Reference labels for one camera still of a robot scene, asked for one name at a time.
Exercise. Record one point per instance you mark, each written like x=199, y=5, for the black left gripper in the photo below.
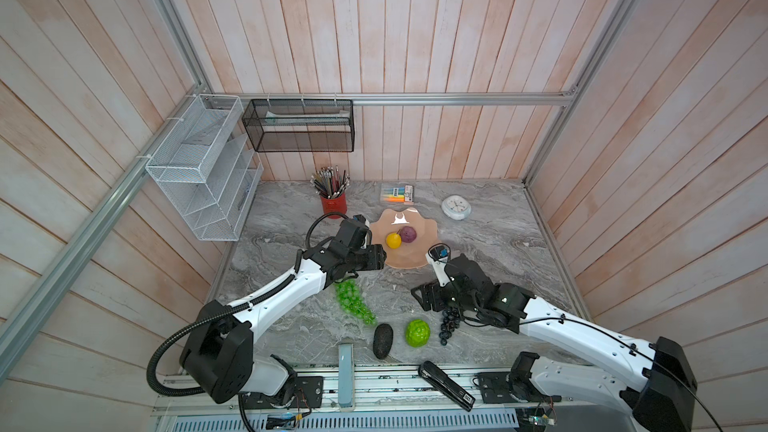
x=374, y=257

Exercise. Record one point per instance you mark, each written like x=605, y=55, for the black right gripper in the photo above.
x=425, y=290

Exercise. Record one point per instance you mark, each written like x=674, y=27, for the yellow fake lemon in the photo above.
x=394, y=240

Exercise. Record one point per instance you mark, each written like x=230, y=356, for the dark purple fake grape bunch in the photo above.
x=451, y=320

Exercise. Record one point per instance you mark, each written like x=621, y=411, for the beige wavy fruit bowl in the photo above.
x=409, y=255

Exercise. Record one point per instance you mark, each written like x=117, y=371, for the green bumpy fake fruit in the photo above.
x=417, y=333

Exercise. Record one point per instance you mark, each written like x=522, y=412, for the purple fake fruit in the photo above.
x=408, y=234

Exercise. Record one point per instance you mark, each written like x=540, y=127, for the green fake grape bunch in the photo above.
x=351, y=302

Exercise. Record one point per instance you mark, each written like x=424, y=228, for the dark fake avocado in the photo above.
x=382, y=341

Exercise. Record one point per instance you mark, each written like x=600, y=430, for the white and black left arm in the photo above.
x=219, y=352

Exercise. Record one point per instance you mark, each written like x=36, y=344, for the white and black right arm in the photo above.
x=652, y=382

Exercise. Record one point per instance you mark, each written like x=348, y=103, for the red metal pencil bucket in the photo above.
x=334, y=207

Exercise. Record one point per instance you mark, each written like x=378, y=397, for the highlighter pack in plastic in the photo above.
x=397, y=193

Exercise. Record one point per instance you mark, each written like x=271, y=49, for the black stapler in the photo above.
x=439, y=380

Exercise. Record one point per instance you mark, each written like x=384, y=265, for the bundle of coloured pencils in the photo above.
x=330, y=182

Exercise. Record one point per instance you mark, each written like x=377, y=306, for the white round alarm clock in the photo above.
x=456, y=207

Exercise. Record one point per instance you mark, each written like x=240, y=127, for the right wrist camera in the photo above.
x=439, y=253

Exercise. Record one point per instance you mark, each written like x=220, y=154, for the grey metal bracket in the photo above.
x=346, y=377

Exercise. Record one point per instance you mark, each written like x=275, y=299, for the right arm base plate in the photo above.
x=504, y=387

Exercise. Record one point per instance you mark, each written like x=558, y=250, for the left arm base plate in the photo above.
x=307, y=395

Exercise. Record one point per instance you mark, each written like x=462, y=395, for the black wire mesh basket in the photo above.
x=300, y=125

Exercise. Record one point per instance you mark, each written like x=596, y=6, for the white wire mesh shelf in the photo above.
x=205, y=168

